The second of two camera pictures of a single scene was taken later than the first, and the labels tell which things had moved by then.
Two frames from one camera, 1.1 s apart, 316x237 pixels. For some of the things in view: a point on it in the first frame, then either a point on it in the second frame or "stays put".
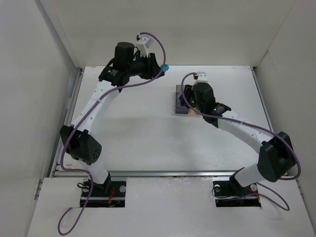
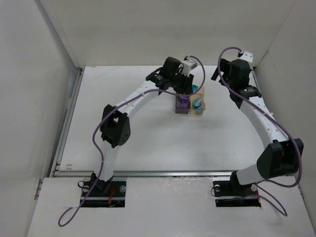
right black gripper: (186, 96) → (222, 69)
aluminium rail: (150, 174) stays put
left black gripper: (151, 66) → (184, 85)
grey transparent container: (178, 108) stays put
